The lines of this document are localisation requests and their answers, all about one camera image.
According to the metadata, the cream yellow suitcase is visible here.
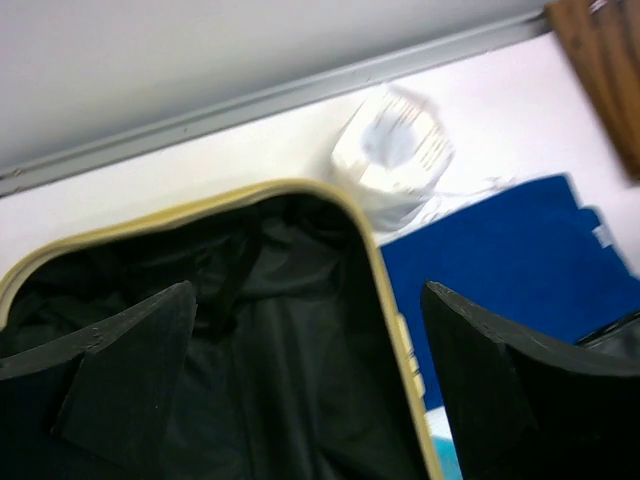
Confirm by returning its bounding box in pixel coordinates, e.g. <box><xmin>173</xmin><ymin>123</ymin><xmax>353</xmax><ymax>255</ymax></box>
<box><xmin>1</xmin><ymin>181</ymin><xmax>441</xmax><ymax>479</ymax></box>

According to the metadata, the turquoise shirt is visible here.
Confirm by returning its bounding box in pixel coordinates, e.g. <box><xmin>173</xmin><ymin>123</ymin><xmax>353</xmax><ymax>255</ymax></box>
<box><xmin>426</xmin><ymin>406</ymin><xmax>462</xmax><ymax>480</ymax></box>

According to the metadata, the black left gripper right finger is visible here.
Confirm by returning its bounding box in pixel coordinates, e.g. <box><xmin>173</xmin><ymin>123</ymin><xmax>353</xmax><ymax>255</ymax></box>
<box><xmin>421</xmin><ymin>282</ymin><xmax>639</xmax><ymax>479</ymax></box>

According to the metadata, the royal blue towel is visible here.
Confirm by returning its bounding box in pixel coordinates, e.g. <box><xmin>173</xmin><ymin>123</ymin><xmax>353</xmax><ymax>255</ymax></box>
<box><xmin>381</xmin><ymin>175</ymin><xmax>639</xmax><ymax>409</ymax></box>

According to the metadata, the white drawstring bag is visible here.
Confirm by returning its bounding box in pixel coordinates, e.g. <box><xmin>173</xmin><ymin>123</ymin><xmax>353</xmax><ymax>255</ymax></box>
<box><xmin>328</xmin><ymin>84</ymin><xmax>506</xmax><ymax>234</ymax></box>

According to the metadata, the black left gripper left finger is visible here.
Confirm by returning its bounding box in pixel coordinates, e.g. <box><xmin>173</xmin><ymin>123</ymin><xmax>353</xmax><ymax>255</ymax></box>
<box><xmin>1</xmin><ymin>282</ymin><xmax>196</xmax><ymax>479</ymax></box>

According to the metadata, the grey aluminium table rail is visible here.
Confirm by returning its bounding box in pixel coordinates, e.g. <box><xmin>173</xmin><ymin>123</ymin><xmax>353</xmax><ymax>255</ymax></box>
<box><xmin>1</xmin><ymin>7</ymin><xmax>550</xmax><ymax>197</ymax></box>

